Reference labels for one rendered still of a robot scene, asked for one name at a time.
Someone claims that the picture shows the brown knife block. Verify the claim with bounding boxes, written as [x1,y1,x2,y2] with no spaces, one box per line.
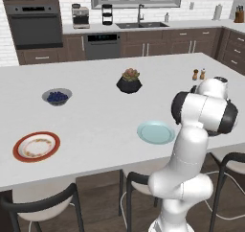
[234,5,245,24]

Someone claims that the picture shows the grey bowl with blue pattern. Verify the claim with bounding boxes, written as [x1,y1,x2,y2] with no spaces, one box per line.
[41,87,73,107]

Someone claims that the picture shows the black wall oven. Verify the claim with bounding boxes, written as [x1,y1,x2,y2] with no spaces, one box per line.
[3,0,64,51]

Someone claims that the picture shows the silver coffee machine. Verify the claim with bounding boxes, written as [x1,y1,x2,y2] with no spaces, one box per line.
[71,3,91,30]

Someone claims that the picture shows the dark dishwasher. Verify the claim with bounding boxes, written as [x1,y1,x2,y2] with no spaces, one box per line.
[83,33,122,61]

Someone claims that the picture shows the white paper towel roll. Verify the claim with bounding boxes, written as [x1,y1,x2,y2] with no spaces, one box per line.
[212,4,223,22]

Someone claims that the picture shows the brown base cupboards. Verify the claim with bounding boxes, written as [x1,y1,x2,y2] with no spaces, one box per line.
[16,27,245,76]

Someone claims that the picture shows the dark tap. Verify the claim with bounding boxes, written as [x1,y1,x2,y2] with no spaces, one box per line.
[137,3,145,24]

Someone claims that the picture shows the red rimmed white plate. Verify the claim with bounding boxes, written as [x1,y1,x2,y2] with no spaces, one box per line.
[11,130,61,164]

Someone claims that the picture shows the black pot with succulent plant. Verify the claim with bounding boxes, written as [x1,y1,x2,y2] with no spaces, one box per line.
[116,67,144,95]

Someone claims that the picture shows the dark sink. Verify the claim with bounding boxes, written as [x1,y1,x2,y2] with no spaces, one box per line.
[115,21,169,30]

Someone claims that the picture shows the black and white chair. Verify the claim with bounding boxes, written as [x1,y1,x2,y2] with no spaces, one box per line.
[118,157,171,232]
[209,143,245,232]
[0,177,85,232]

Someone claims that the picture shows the light blue plate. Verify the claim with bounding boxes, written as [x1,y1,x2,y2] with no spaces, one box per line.
[136,120,176,146]

